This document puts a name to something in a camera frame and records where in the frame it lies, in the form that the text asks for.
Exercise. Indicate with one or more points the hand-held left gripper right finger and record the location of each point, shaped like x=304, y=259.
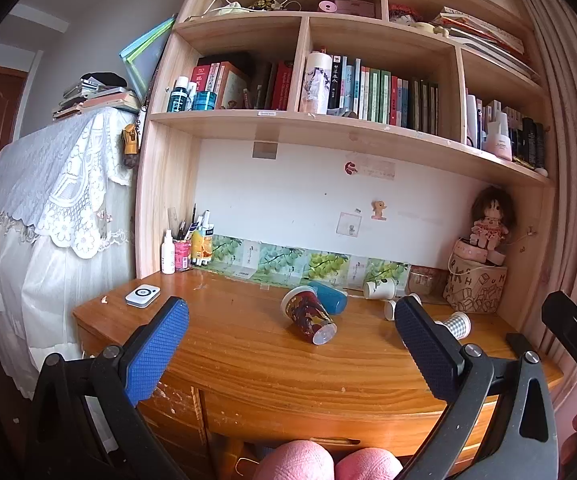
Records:
x=426, y=345

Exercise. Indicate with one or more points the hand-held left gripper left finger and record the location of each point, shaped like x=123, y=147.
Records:
x=156, y=347

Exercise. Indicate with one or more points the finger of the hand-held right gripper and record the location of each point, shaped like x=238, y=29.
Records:
x=517, y=342
x=571, y=325

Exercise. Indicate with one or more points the red patterned paper cup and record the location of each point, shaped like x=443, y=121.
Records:
x=309, y=315

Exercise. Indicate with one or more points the small white cup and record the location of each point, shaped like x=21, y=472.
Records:
x=390, y=309

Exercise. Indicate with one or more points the white paper cup green print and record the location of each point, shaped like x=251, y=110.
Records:
x=379, y=289

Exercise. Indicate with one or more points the blue plastic cup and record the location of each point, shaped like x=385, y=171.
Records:
x=332, y=297

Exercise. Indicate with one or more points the checkered ribbon spool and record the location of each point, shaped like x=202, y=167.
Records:
x=454, y=325

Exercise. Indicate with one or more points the white square gadget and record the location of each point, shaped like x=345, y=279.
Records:
x=142, y=295

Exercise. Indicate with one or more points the clear glass jar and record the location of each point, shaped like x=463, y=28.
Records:
x=426, y=281

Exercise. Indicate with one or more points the beige letter print fabric basket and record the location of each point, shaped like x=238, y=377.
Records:
x=473, y=289

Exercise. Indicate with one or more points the white spray bottle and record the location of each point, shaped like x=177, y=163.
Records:
x=168, y=257

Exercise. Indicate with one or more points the wooden desk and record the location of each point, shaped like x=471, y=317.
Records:
x=248, y=360

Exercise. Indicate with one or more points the pink pen holder with pens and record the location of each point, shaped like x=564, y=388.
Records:
x=182, y=252

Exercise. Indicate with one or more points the pink round box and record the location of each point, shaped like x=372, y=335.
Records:
x=471, y=250

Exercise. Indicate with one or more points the brown haired rag doll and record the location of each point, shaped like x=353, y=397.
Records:
x=491, y=220

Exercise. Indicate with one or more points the clear ruler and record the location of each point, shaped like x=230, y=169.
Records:
x=172, y=220

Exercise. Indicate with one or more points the white lace cover cloth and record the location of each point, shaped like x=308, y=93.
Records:
x=58, y=220

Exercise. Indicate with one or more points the pink curtain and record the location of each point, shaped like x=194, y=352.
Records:
x=573, y=150

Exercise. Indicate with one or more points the row of dark cosmetic boxes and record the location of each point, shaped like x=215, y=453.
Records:
x=523, y=135

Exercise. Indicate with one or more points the pink lotion bottle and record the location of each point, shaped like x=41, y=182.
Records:
x=498, y=140

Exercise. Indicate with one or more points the yellow hanging toy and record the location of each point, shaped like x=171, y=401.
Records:
x=131, y=142

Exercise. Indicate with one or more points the wooden bookshelf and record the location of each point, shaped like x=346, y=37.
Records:
x=318, y=130

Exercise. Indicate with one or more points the row of green and dark books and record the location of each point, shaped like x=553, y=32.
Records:
x=388, y=97

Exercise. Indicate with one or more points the teal jar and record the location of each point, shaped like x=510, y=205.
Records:
x=204, y=101

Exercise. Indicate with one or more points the stack of books and papers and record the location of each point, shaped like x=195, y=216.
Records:
x=96, y=102

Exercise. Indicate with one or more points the dark teal bottle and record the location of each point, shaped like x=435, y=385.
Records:
x=177, y=96

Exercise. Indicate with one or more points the small white bottle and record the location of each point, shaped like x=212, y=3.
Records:
x=191, y=97

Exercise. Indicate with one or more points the black hat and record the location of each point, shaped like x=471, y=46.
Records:
x=102, y=80

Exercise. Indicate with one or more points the row of red books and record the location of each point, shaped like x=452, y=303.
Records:
x=248, y=85

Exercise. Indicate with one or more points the white painted cylinder box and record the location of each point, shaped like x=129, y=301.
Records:
x=315, y=82

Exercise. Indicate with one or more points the green framed board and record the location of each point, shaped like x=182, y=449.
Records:
x=148, y=55

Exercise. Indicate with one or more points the stack of magazines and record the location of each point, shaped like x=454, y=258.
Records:
x=488, y=40

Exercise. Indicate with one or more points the small red haired doll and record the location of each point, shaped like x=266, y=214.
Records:
x=402, y=14

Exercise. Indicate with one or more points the pink rectangular box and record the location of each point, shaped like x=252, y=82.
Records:
x=354, y=7

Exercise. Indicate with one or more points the white face mask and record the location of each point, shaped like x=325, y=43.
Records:
x=228, y=7

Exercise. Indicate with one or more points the pink tape roll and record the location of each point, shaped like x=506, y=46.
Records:
x=327, y=6

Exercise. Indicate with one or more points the bear wall sticker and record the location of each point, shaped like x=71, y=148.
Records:
x=379, y=209

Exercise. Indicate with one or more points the green leaf wall paper strip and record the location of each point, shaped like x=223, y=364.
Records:
x=288, y=260

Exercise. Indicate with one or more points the red wall sticker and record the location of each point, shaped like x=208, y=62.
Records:
x=351, y=168

